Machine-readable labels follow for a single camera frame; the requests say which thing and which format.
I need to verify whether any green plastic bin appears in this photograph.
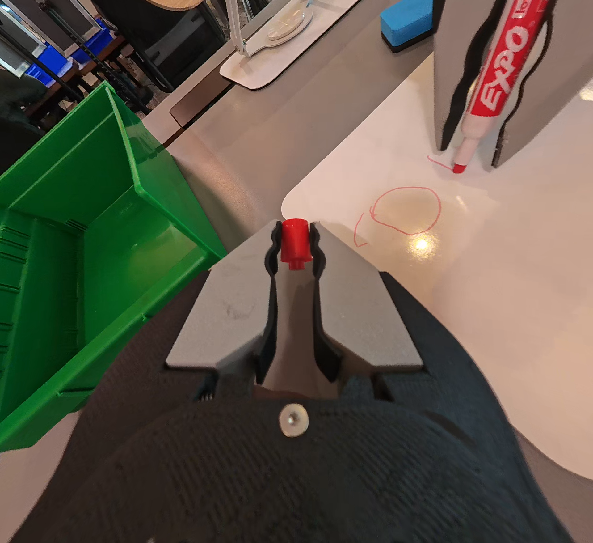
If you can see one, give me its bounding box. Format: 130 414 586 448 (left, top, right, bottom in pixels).
0 81 228 453

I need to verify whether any black office chair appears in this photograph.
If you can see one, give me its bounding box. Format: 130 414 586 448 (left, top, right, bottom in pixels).
65 0 228 91

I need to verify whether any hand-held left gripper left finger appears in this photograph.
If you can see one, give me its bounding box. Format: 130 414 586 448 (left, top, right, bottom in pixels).
165 220 283 384

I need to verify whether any blue whiteboard eraser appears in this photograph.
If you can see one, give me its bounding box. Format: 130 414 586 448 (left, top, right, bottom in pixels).
380 0 436 53

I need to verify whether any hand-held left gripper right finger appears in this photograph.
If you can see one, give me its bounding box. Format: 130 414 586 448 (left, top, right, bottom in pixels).
309 222 424 382

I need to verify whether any dark desk cable cover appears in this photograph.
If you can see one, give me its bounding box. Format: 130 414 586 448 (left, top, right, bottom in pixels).
169 71 238 132

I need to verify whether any small blue storage bin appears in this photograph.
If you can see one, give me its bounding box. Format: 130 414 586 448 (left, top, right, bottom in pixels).
69 19 116 66
25 42 77 85

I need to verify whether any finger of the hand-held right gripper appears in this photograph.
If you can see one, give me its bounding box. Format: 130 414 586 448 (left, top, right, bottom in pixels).
433 0 527 153
491 0 593 169

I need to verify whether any red dry erase marker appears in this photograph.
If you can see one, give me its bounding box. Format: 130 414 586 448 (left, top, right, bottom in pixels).
452 0 571 174

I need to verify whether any red marker cap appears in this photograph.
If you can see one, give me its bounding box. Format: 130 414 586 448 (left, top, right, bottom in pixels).
280 218 315 271

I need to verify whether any white whiteboard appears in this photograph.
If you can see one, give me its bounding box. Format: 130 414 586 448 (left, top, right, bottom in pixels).
281 52 593 481

